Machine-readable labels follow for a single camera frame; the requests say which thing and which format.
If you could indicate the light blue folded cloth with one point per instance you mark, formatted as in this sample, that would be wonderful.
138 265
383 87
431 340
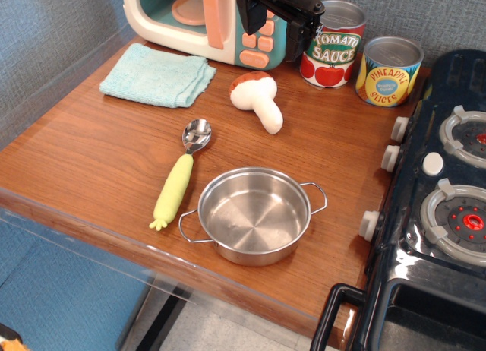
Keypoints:
157 78

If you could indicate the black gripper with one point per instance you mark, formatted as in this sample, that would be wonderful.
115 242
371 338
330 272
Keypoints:
299 31

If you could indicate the black toy stove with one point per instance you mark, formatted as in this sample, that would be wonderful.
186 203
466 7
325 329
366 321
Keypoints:
425 273

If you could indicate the toy microwave oven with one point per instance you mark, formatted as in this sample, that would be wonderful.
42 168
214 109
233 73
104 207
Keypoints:
209 28

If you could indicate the spoon with yellow-green handle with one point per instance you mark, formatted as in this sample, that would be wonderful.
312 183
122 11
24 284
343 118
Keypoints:
195 136

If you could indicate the plush mushroom toy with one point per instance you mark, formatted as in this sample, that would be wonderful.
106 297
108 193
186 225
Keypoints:
256 91

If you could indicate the small stainless steel pot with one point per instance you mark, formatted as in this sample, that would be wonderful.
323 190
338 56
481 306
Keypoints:
255 216

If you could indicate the tomato sauce can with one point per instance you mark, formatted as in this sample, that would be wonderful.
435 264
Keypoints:
330 58

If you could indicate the orange object at corner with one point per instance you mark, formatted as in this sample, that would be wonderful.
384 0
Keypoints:
11 340

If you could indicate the pineapple slices can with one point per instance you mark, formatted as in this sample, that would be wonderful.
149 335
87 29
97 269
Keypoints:
388 70

